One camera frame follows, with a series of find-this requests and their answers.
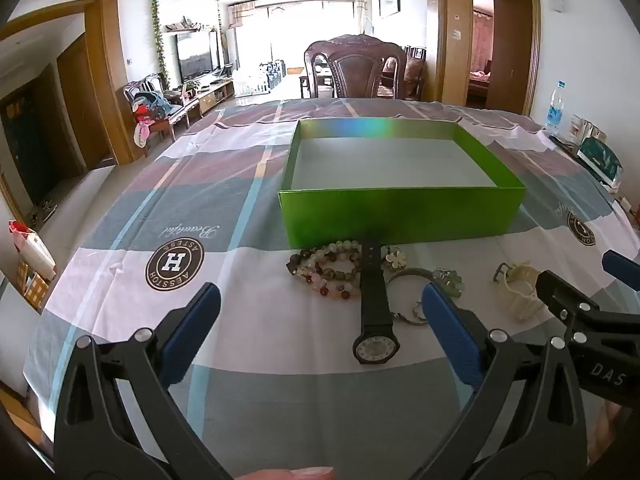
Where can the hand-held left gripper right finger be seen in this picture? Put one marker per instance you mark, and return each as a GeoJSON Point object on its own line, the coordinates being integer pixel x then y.
{"type": "Point", "coordinates": [450, 330]}

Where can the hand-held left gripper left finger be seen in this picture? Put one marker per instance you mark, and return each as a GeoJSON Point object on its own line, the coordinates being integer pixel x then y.
{"type": "Point", "coordinates": [195, 320]}

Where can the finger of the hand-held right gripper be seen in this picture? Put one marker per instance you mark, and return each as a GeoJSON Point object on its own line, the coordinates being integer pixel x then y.
{"type": "Point", "coordinates": [622, 262]}
{"type": "Point", "coordinates": [557, 292]}

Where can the black wrist watch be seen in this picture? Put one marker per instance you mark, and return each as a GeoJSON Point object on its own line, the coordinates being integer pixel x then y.
{"type": "Point", "coordinates": [375, 305]}

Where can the green cardboard box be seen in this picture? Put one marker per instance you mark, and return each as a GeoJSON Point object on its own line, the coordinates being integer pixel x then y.
{"type": "Point", "coordinates": [400, 210]}

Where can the person's right hand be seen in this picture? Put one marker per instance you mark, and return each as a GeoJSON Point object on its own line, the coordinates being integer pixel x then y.
{"type": "Point", "coordinates": [612, 435]}

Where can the person's left hand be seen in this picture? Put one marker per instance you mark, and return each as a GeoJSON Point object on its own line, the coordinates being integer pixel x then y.
{"type": "Point", "coordinates": [290, 474]}

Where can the green flower ornament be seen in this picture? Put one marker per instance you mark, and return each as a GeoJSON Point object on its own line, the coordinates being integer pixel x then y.
{"type": "Point", "coordinates": [448, 281]}

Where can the thin silver bangle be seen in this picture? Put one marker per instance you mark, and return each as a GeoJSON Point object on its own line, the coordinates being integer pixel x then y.
{"type": "Point", "coordinates": [406, 273]}

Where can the plaid printed tablecloth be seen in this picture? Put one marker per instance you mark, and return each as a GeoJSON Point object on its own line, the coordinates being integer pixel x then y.
{"type": "Point", "coordinates": [200, 200]}

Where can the plastic water bottle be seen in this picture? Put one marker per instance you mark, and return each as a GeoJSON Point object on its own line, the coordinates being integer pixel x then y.
{"type": "Point", "coordinates": [554, 112]}

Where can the red and white gift bag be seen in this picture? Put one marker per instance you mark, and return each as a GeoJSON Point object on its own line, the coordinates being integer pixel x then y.
{"type": "Point", "coordinates": [32, 245]}

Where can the pair of shoes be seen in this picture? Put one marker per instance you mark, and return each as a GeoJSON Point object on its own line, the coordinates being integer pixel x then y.
{"type": "Point", "coordinates": [42, 211]}

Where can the wooden armchair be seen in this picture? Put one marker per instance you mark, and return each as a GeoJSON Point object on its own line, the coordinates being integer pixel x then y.
{"type": "Point", "coordinates": [172, 110]}

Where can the pile of clothes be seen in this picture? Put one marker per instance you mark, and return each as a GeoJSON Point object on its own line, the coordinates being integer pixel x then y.
{"type": "Point", "coordinates": [147, 110]}

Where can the wooden television cabinet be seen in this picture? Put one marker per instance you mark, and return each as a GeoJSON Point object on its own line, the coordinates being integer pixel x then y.
{"type": "Point", "coordinates": [215, 92]}

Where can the wooden sofa with cushions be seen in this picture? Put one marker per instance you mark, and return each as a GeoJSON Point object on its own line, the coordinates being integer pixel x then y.
{"type": "Point", "coordinates": [407, 72]}

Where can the flat screen television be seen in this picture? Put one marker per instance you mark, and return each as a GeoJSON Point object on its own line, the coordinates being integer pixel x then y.
{"type": "Point", "coordinates": [197, 55]}

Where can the dark carved wooden chair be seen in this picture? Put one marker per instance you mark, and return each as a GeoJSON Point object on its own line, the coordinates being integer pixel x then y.
{"type": "Point", "coordinates": [355, 67]}

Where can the green vine garland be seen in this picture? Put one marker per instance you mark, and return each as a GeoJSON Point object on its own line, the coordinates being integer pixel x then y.
{"type": "Point", "coordinates": [159, 35]}

